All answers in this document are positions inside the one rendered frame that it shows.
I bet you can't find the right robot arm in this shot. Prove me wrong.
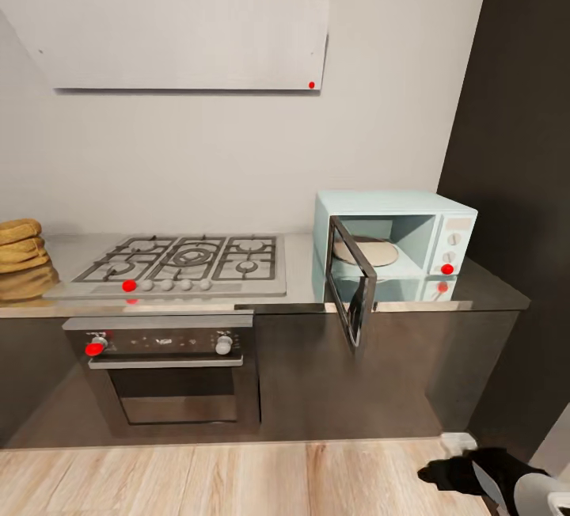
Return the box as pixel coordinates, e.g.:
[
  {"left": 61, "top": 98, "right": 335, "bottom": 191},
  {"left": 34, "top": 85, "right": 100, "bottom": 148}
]
[{"left": 417, "top": 432, "right": 570, "bottom": 516}]

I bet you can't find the microwave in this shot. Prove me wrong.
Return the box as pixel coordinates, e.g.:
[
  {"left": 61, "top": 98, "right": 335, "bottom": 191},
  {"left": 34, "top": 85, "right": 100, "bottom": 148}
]
[{"left": 313, "top": 189, "right": 477, "bottom": 360}]

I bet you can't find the popcorn bag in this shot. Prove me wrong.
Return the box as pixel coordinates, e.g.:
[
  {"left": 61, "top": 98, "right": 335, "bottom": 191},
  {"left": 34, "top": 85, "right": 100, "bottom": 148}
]
[{"left": 0, "top": 218, "right": 50, "bottom": 273}]

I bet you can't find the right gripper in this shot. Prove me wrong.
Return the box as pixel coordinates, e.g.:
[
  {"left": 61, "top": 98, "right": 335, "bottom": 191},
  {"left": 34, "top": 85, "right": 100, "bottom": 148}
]
[{"left": 417, "top": 457, "right": 479, "bottom": 495}]

